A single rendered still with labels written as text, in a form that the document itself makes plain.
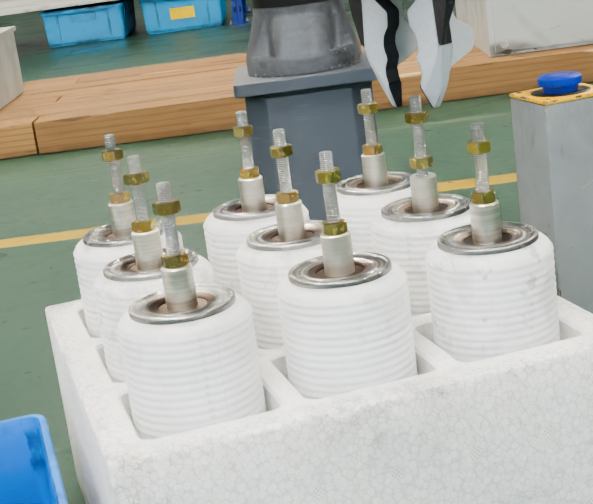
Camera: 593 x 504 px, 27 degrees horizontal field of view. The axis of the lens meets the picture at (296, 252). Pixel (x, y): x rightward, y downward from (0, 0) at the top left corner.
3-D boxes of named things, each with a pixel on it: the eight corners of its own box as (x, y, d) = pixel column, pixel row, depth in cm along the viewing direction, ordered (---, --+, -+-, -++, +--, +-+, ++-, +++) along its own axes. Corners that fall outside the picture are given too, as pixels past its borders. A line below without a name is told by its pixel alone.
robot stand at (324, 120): (265, 272, 182) (236, 66, 174) (393, 256, 181) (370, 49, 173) (264, 313, 164) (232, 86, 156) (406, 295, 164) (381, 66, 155)
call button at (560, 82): (530, 97, 116) (529, 75, 116) (569, 90, 117) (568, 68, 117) (551, 102, 112) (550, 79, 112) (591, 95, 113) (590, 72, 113)
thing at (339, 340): (371, 457, 103) (345, 246, 98) (456, 489, 95) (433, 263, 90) (280, 502, 97) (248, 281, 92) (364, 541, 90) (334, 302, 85)
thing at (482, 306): (481, 499, 93) (458, 268, 88) (426, 452, 102) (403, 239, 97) (593, 466, 96) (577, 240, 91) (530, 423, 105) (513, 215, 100)
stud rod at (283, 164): (282, 222, 101) (270, 131, 99) (286, 219, 102) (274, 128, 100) (294, 222, 101) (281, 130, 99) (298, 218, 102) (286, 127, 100)
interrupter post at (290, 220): (274, 245, 102) (268, 206, 101) (284, 236, 104) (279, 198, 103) (302, 244, 101) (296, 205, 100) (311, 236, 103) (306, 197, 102)
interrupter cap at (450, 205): (455, 225, 100) (455, 217, 100) (368, 226, 104) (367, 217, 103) (482, 200, 107) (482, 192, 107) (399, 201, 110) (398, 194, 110)
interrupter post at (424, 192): (435, 216, 104) (431, 178, 103) (408, 217, 105) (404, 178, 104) (444, 209, 106) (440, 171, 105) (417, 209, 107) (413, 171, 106)
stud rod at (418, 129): (415, 185, 105) (406, 96, 103) (425, 183, 105) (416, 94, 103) (422, 187, 104) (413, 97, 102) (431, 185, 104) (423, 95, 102)
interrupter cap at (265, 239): (233, 255, 100) (231, 247, 100) (266, 229, 107) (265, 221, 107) (322, 253, 97) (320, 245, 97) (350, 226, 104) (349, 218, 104)
